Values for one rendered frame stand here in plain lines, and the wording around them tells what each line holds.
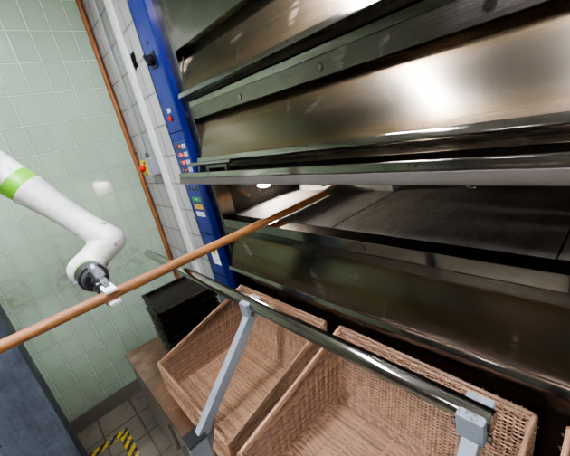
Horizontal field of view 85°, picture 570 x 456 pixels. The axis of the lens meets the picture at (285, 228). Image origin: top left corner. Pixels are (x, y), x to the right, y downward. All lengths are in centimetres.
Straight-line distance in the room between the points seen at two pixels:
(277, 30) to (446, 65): 46
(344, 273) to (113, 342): 178
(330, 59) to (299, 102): 17
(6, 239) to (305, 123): 174
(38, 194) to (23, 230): 87
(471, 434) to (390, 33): 70
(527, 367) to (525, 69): 59
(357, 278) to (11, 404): 143
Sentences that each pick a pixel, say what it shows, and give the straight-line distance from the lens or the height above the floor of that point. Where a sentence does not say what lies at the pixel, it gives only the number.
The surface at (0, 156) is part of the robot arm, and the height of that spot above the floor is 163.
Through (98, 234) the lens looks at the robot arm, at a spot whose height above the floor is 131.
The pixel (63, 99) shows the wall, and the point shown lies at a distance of 225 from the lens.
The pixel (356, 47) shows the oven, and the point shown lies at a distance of 82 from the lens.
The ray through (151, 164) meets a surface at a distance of 194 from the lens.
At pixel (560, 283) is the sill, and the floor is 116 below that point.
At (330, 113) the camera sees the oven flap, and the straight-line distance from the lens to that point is 88.
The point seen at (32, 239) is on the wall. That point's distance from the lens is 221.
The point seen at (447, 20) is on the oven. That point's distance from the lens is 73.
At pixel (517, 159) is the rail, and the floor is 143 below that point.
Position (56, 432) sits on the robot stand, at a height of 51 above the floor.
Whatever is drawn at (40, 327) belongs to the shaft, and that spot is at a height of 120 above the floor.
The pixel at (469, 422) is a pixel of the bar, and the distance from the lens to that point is 49.
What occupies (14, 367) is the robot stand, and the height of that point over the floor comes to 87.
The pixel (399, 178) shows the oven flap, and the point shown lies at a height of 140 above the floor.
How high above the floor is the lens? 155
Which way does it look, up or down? 18 degrees down
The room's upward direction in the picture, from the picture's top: 13 degrees counter-clockwise
